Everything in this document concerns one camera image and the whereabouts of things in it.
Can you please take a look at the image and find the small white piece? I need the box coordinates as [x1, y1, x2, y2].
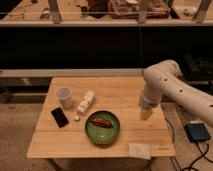
[74, 115, 80, 121]

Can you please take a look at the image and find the wooden shelf bench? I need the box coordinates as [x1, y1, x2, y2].
[0, 0, 213, 27]

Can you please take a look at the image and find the black cable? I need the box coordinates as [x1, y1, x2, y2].
[165, 117, 213, 171]

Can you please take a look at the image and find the red brown tray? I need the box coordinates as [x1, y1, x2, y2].
[108, 0, 170, 18]

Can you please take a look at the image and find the green bowl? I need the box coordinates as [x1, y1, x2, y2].
[85, 110, 120, 145]

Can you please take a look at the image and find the translucent plastic cup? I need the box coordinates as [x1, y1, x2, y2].
[56, 87, 72, 109]

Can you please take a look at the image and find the black smartphone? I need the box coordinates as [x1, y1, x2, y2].
[51, 107, 69, 128]

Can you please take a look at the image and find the white block stack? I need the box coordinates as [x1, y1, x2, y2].
[77, 90, 95, 114]

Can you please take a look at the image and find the brown sausage in bowl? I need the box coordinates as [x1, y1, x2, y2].
[90, 118, 112, 128]

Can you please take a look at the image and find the beige sponge cloth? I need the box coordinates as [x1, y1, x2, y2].
[128, 143, 151, 160]

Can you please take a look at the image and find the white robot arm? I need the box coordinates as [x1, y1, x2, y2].
[139, 60, 213, 127]

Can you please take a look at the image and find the black floor box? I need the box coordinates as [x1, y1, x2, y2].
[184, 123, 211, 143]

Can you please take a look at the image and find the wooden table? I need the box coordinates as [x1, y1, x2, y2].
[27, 76, 175, 159]

